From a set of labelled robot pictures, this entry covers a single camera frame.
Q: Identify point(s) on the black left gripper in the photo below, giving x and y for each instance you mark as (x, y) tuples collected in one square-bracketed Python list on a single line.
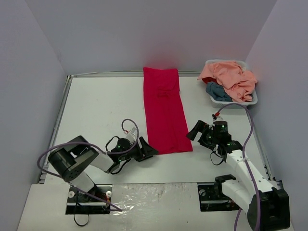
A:
[(140, 151)]

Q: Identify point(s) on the teal blue t shirt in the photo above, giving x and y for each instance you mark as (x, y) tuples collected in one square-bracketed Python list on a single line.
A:
[(217, 92)]

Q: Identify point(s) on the crimson red t shirt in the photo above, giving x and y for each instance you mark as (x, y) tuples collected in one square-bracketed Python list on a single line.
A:
[(165, 118)]

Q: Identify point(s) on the salmon pink t shirt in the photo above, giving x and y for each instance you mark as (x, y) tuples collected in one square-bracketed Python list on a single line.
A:
[(237, 82)]

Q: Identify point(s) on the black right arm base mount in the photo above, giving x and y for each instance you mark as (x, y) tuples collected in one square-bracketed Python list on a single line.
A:
[(210, 201)]

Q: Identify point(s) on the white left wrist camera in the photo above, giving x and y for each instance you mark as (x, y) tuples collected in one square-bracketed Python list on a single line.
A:
[(131, 134)]

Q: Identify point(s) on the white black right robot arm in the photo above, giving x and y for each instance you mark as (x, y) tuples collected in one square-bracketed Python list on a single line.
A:
[(266, 207)]

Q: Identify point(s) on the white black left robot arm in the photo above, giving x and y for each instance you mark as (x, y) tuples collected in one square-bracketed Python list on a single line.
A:
[(71, 161)]

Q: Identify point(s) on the dark red t shirt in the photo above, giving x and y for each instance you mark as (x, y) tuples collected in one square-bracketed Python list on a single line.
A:
[(207, 80)]

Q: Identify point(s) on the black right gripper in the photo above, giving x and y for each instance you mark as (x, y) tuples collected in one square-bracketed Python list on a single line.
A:
[(201, 132)]

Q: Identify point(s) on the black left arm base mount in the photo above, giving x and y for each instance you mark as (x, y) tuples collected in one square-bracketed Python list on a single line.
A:
[(81, 204)]

